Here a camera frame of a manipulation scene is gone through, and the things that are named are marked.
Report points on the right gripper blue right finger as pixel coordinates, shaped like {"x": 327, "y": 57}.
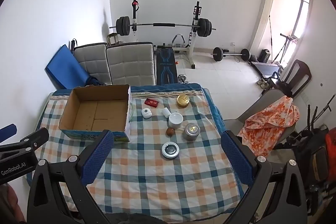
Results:
{"x": 275, "y": 192}

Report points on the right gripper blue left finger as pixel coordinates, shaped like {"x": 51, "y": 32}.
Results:
{"x": 46, "y": 202}

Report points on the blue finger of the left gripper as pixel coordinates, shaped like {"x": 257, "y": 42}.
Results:
{"x": 7, "y": 132}
{"x": 34, "y": 141}

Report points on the cardboard box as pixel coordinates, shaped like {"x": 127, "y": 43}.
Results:
{"x": 92, "y": 109}

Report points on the silver round tin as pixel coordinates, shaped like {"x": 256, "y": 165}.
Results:
{"x": 191, "y": 131}

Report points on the white rounded square case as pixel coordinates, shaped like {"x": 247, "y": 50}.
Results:
{"x": 146, "y": 113}

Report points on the white black lid jar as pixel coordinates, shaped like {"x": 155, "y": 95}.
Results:
{"x": 170, "y": 150}

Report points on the brown walnut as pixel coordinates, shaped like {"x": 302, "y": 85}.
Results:
{"x": 170, "y": 132}

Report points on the red small box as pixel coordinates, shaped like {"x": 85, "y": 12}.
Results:
{"x": 151, "y": 102}

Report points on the white round jar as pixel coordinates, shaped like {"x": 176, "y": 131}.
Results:
{"x": 175, "y": 120}

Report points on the gold round tin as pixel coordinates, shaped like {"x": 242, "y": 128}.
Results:
{"x": 183, "y": 100}

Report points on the small white cylinder bottle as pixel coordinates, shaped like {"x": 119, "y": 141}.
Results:
{"x": 166, "y": 112}

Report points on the black orange bag pile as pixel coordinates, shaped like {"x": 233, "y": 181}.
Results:
{"x": 314, "y": 151}

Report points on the orange white cloth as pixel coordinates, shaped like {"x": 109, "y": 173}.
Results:
{"x": 263, "y": 130}

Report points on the blue folded mat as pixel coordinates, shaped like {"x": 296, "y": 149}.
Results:
{"x": 66, "y": 71}

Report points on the grey chair under cloth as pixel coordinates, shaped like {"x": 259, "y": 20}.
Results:
{"x": 233, "y": 126}

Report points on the grey cushioned chair left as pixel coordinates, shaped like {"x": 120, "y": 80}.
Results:
{"x": 93, "y": 58}

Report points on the grey cushioned chair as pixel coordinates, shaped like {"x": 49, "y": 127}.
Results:
{"x": 132, "y": 64}
{"x": 93, "y": 58}

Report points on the plaid tablecloth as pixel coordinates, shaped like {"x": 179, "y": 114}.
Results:
{"x": 135, "y": 178}

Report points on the pair of shoes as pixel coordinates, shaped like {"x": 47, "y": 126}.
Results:
{"x": 263, "y": 83}

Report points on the dark wooden chair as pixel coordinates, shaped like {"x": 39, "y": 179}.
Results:
{"x": 299, "y": 75}

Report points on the grey cushioned chair right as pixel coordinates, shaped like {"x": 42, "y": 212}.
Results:
{"x": 132, "y": 64}

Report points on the black treadmill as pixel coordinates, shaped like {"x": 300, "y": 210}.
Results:
{"x": 266, "y": 70}

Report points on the black blue sit-up bench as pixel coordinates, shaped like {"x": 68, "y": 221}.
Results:
{"x": 166, "y": 72}

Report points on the barbell on floor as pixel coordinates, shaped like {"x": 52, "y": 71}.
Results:
{"x": 219, "y": 53}

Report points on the white squat rack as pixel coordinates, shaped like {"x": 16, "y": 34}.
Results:
{"x": 189, "y": 47}

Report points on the barbell on rack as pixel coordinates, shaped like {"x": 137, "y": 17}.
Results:
{"x": 203, "y": 28}

